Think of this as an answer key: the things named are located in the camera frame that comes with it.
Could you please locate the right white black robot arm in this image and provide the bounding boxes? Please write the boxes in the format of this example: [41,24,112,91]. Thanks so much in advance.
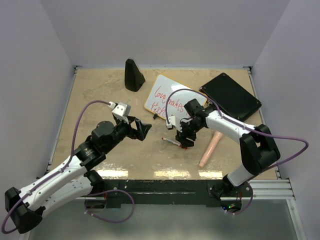
[166,98,281,197]

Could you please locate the yellow framed whiteboard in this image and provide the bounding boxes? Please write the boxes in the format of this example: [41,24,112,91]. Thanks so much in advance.
[144,74,207,119]

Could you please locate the black wedge stand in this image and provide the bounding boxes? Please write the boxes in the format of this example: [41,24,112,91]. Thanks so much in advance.
[124,58,146,92]

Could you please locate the pink plastic handle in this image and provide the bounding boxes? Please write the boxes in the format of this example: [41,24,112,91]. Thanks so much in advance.
[198,131,223,168]

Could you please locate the whiteboard marker pen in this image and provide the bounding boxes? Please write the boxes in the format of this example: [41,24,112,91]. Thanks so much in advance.
[161,137,181,147]

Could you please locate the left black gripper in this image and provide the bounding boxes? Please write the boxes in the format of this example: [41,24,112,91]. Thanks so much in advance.
[104,115,151,153]

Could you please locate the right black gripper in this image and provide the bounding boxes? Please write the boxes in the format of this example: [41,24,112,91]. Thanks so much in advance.
[175,119,204,149]

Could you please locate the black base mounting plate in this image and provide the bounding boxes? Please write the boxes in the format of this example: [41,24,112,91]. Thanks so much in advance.
[90,179,253,210]

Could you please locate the purple cable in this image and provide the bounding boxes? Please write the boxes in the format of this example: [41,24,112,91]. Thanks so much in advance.
[164,88,310,216]
[0,100,136,233]

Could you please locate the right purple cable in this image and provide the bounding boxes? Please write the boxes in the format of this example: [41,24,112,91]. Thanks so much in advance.
[164,88,310,216]

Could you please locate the black flat electronic box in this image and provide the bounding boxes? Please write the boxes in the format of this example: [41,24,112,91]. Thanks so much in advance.
[199,72,262,122]

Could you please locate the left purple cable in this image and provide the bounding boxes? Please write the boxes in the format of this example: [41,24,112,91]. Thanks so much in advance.
[0,100,136,233]

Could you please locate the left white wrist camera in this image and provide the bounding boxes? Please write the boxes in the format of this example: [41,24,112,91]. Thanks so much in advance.
[108,101,131,124]

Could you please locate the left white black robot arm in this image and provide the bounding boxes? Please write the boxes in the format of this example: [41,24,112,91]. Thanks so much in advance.
[1,116,152,234]

